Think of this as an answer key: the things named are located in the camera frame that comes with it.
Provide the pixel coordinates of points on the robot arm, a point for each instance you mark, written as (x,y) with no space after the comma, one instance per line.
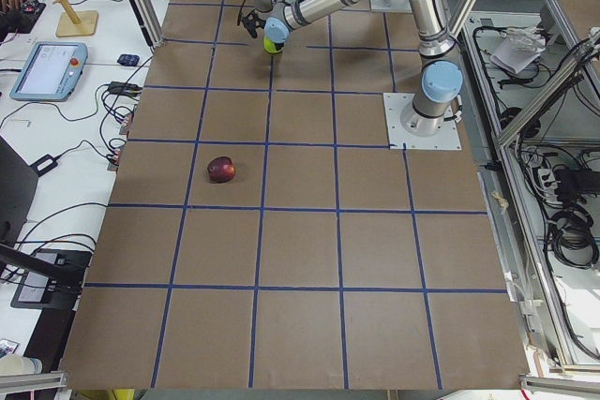
(441,78)

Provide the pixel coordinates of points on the black monitor stand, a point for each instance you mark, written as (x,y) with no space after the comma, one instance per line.
(51,278)

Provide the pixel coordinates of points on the dark red apple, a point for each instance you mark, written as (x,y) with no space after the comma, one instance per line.
(221,170)

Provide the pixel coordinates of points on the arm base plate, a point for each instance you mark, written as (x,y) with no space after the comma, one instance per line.
(406,130)

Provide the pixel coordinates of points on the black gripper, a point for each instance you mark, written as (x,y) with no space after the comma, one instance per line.
(277,47)

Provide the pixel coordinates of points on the green apple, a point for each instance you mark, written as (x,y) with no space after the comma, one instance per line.
(272,47)

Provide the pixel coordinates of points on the teach pendant tablet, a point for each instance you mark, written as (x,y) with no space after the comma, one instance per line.
(51,72)

